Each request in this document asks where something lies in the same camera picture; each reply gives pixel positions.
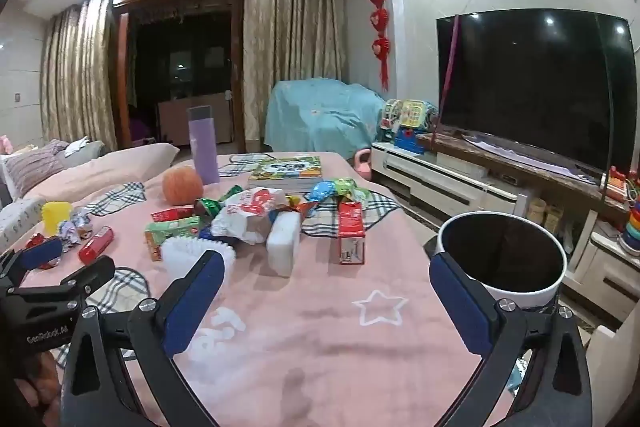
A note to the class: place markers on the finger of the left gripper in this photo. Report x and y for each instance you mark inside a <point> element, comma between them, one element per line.
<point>16,264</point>

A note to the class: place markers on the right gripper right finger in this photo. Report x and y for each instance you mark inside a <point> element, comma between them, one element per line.
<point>555,390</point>

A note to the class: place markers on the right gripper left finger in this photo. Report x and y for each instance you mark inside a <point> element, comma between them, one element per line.
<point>97,389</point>

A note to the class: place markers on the white paper cupcake liner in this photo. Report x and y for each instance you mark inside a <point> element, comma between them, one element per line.
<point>180,253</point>

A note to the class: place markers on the green juice carton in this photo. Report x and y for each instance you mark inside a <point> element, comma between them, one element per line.
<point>156,233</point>

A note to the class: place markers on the red snack packet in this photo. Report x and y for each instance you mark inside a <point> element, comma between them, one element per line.
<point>173,214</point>

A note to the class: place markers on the white red wrapper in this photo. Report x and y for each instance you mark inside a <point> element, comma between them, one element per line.
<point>246,215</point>

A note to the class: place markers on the white foam block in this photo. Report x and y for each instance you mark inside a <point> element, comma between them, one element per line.
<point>282,243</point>

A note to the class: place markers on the blue plastic brush package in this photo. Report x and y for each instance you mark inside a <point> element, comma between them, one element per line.
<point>321,191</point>

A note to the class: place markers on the red milk carton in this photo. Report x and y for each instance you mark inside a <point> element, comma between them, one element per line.
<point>351,234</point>

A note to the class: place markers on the green crushed can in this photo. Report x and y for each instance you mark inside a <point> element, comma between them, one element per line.
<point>207,208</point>

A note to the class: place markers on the white round trash bin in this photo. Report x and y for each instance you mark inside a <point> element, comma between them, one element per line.
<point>512,257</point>

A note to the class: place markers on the person left hand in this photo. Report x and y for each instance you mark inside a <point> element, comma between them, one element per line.
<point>41,388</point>

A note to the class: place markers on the crumpled silver candy wrappers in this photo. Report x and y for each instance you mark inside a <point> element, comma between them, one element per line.
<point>75,229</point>

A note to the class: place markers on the yellow cupcake mould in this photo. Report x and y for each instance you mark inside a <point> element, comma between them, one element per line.
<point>53,213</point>

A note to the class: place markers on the red cylindrical tube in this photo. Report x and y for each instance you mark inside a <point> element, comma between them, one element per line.
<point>96,246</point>

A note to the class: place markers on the striped pink cushion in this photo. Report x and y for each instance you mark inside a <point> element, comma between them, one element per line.
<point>22,172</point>

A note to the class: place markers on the pink sofa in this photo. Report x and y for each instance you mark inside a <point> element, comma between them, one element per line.
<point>82,176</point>

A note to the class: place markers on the orange apple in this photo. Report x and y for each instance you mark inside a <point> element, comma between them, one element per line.
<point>181,185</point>

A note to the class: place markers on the pink blanket table cover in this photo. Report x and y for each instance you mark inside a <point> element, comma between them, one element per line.
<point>332,344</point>

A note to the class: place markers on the red toy telephone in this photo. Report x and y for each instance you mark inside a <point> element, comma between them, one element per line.
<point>616,185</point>

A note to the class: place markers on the left beige curtain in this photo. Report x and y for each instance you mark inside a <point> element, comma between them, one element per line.
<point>75,93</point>

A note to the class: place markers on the beige curtain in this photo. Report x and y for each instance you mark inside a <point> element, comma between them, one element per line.
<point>287,40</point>
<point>75,93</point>

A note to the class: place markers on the green picture book stack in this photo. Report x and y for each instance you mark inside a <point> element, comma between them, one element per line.
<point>290,174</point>

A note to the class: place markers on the purple water bottle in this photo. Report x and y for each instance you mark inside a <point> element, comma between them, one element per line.
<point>203,143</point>

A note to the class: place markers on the white TV cabinet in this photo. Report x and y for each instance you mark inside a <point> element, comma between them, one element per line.
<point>456,178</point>

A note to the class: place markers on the green gold snack pouch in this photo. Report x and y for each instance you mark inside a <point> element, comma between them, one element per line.
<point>348,189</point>

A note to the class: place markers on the pink kettlebell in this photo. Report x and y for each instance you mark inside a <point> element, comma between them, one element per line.
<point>362,163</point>

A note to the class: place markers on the teal covered armchair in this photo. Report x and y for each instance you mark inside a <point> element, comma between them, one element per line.
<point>322,115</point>

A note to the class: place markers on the black flat screen television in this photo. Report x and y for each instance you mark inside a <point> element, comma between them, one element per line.
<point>560,80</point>

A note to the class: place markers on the colourful toy cash register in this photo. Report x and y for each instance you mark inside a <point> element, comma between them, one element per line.
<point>403,120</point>

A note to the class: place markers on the right beige curtain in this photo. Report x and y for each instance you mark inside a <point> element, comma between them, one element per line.
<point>287,40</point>

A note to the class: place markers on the rainbow stacking ring toy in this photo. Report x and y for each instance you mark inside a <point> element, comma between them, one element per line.
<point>630,238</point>

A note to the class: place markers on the red lantern string decoration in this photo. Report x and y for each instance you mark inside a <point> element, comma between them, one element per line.
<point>380,46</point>

